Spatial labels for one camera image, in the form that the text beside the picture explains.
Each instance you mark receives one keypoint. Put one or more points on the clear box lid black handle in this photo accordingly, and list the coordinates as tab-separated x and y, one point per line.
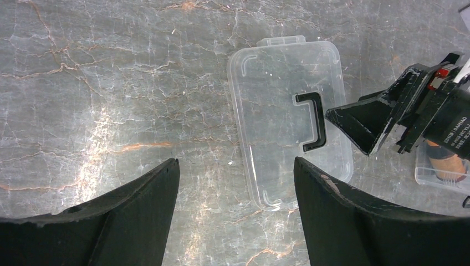
280	90

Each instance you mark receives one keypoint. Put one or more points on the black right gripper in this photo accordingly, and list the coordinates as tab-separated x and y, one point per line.
432	103

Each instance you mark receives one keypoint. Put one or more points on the clear plastic storage box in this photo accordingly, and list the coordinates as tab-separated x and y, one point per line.
425	174

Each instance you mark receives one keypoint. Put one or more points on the brown medicine bottle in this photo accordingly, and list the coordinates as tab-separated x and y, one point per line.
447	165

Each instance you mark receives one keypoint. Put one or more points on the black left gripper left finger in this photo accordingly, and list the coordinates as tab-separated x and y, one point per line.
126	226

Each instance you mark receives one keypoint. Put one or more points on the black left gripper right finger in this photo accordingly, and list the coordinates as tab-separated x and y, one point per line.
346	226

